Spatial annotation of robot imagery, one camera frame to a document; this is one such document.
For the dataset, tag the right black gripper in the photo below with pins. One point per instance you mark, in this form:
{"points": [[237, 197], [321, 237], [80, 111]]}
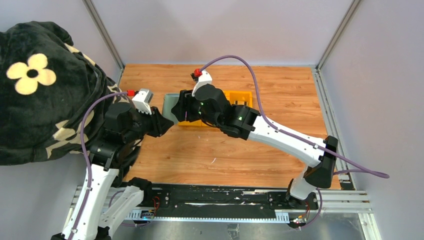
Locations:
{"points": [[185, 108]]}

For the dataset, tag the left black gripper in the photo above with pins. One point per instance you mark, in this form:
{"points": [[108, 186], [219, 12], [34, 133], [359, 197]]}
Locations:
{"points": [[153, 121]]}

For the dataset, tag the green card holder wallet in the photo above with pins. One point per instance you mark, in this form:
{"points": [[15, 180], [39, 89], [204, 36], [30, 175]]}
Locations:
{"points": [[169, 101]]}

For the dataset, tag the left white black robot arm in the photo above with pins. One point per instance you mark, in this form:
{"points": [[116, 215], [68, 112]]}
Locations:
{"points": [[105, 200]]}

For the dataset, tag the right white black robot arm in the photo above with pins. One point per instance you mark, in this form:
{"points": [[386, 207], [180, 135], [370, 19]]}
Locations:
{"points": [[318, 154]]}

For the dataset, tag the left yellow bin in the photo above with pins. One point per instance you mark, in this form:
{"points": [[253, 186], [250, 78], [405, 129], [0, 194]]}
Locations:
{"points": [[197, 123]]}

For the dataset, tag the yellow bin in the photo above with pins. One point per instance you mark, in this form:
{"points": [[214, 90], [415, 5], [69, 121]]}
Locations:
{"points": [[239, 97], [197, 123], [214, 108]]}

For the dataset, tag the middle yellow bin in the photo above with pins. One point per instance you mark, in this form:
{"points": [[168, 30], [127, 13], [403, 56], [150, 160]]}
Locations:
{"points": [[214, 108]]}

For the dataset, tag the right yellow bin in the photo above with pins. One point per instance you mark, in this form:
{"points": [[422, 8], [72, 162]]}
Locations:
{"points": [[239, 97]]}

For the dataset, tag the black floral blanket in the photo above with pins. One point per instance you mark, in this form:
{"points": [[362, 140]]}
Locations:
{"points": [[53, 97]]}

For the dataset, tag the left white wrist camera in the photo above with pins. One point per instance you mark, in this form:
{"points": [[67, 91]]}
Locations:
{"points": [[141, 100]]}

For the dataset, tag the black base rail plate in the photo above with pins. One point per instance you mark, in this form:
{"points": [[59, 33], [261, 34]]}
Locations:
{"points": [[213, 202]]}

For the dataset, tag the left aluminium frame post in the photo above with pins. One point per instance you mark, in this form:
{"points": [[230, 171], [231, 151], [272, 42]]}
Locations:
{"points": [[97, 20]]}

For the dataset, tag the aluminium frame post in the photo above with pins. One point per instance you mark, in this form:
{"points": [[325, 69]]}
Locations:
{"points": [[97, 20], [338, 33]]}

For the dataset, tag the right aluminium frame post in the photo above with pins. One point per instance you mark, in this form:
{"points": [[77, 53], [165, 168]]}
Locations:
{"points": [[338, 33]]}

